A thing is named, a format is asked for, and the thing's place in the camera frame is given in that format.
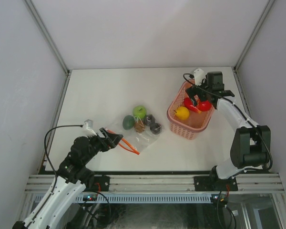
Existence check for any red fake apple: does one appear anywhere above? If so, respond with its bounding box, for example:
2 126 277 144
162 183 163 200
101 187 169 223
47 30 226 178
197 100 213 112

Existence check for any left black camera cable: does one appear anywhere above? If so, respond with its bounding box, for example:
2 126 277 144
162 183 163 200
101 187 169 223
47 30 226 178
44 124 84 191

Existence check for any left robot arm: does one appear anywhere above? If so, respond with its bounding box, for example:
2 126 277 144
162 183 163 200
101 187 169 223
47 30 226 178
13 128 123 229

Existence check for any clear zip top bag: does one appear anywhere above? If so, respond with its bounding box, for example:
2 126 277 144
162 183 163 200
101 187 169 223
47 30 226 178
105 115 164 155

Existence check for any right aluminium frame post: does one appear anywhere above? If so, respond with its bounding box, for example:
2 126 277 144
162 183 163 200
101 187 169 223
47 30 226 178
233 0 277 71

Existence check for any red yellow fake peach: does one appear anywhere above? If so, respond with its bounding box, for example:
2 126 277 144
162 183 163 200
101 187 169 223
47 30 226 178
184 97 202 114

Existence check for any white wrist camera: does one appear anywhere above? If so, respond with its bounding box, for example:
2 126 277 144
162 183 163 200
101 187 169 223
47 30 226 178
189 68 205 86
82 119 96 137

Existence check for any black fake fruit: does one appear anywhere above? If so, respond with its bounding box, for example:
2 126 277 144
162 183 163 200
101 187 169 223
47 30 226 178
143 114 155 126
150 123 162 135

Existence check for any grey slotted cable duct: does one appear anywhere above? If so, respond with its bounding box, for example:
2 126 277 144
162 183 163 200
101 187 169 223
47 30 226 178
33 193 214 204

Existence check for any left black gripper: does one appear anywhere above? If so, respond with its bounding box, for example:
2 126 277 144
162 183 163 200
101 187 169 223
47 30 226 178
82 127 123 164

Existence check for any dark green fake fruit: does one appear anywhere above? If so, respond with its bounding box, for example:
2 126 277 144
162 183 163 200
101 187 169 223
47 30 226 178
122 115 135 130

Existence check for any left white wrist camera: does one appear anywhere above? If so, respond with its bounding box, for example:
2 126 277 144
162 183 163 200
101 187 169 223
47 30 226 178
82 119 96 137

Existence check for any brown fake fruit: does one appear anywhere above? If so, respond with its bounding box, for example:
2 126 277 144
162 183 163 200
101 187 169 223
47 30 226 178
134 120 145 133

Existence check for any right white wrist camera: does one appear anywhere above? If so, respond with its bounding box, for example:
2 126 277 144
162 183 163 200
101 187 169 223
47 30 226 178
189 68 205 86

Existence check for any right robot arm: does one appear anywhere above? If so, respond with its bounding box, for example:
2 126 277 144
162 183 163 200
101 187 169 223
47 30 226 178
183 69 273 190

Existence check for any aluminium front rail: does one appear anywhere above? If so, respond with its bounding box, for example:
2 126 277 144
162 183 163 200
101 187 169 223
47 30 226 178
24 174 284 194

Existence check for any yellow fake pear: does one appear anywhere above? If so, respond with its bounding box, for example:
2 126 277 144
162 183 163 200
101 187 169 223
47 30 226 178
174 106 190 120

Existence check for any pink plastic basket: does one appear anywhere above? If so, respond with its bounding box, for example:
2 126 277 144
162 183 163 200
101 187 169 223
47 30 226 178
166 81 215 140

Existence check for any light green fake apple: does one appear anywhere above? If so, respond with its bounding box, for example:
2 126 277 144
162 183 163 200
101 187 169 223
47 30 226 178
133 105 147 119

